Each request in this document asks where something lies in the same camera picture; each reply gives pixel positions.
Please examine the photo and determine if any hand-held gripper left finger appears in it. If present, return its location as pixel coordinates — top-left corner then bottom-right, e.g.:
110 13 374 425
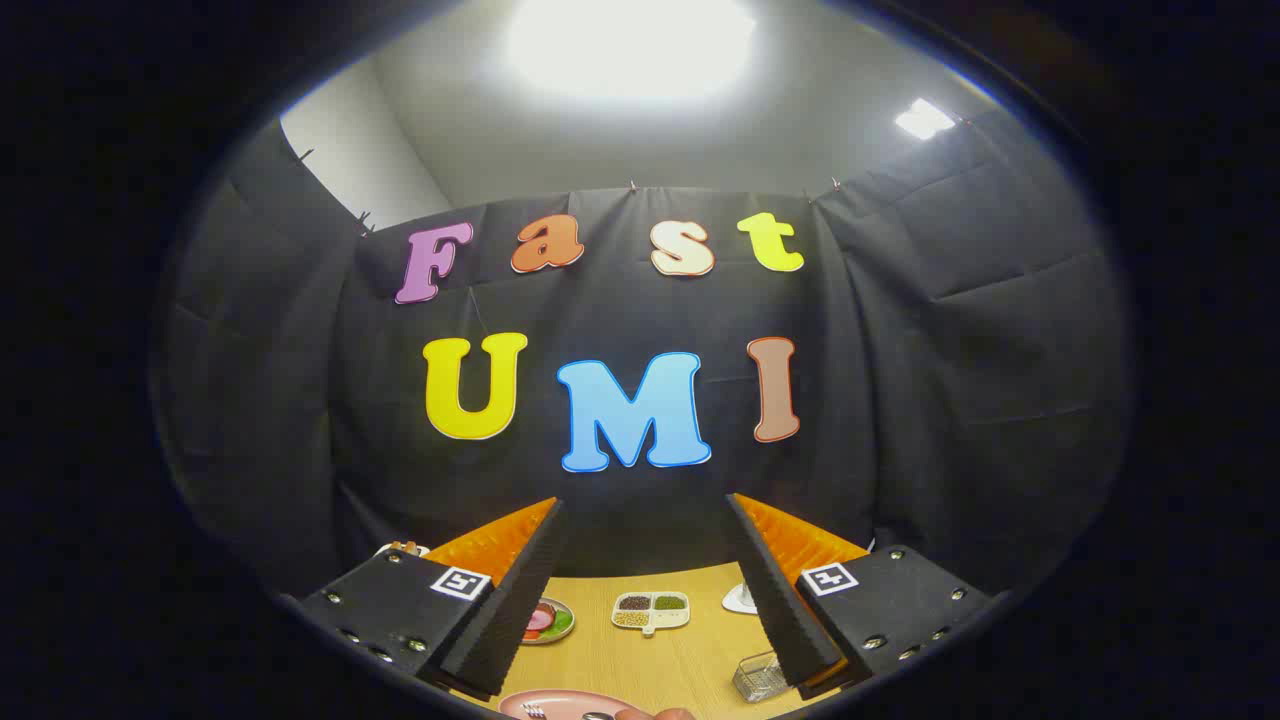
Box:
300 497 567 701

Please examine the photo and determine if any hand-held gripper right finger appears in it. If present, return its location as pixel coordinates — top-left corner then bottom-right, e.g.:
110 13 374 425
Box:
726 492 997 699

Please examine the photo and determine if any plate of meat and vegetables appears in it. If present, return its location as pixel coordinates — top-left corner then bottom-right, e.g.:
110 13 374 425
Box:
520 597 576 646

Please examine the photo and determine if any pink plate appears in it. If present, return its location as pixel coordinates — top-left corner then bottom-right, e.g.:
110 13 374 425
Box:
498 689 656 720

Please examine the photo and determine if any white divided dish of beans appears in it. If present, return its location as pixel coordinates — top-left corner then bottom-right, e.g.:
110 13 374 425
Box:
611 591 691 638

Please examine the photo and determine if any small ceiling light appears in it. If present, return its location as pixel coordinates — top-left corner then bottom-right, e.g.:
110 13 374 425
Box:
893 97 958 141

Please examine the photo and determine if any large ceiling light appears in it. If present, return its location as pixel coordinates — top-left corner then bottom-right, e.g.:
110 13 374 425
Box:
505 0 758 101

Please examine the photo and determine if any metal wire cutlery basket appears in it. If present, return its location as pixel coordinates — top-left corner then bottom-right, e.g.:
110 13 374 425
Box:
732 651 792 704

